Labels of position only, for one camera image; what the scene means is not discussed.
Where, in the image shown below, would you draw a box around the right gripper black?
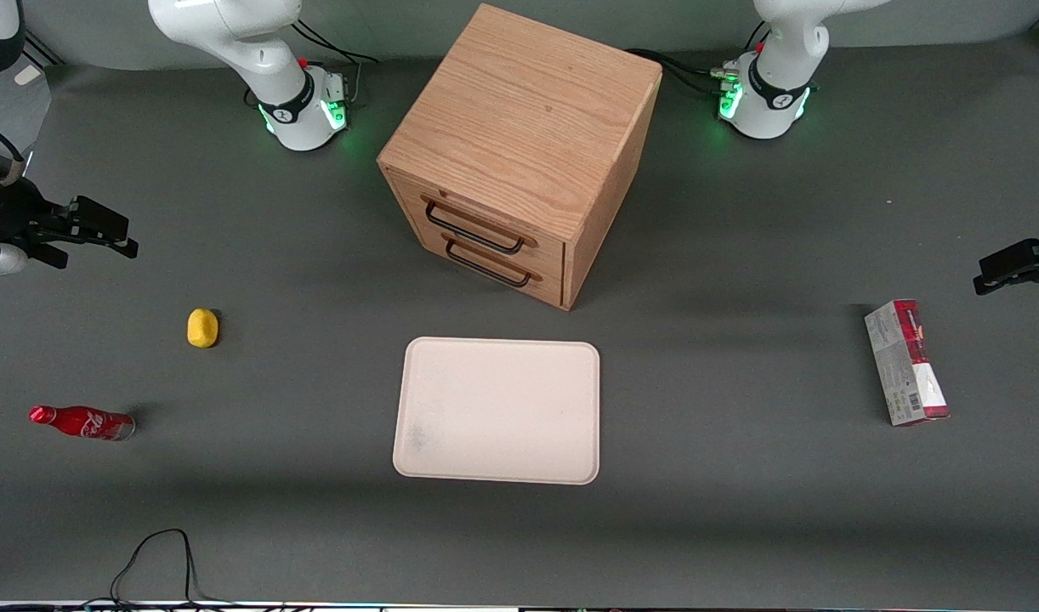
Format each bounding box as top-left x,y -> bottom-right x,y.
0,174 -> 139,269

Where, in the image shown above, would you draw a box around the red coke bottle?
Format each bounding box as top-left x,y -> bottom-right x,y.
28,405 -> 137,442

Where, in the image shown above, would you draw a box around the cream plastic tray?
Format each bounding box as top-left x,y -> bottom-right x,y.
392,337 -> 602,486

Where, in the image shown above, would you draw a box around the yellow lemon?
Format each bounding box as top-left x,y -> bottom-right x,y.
186,308 -> 220,349

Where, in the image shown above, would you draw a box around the red and grey carton box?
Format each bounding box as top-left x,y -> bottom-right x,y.
864,298 -> 951,428

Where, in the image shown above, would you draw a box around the wooden two-drawer cabinet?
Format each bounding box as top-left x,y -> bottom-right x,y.
377,3 -> 663,312

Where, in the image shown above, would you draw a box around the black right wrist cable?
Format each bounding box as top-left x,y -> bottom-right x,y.
0,117 -> 26,186

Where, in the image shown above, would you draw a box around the black right arm base cables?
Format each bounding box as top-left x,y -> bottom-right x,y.
292,19 -> 381,107

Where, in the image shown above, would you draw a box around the black arm base cables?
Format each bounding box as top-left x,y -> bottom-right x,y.
626,21 -> 771,97
292,19 -> 381,107

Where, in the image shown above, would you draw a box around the thin black looped cable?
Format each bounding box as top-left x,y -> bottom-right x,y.
82,528 -> 316,612

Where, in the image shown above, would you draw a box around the black handle of higher drawer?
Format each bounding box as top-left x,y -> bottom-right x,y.
423,200 -> 526,255

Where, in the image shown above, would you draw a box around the black handle of lower drawer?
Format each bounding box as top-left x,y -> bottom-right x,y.
444,241 -> 534,288

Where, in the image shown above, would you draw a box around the black left arm base cables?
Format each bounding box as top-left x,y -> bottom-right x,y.
626,21 -> 771,97

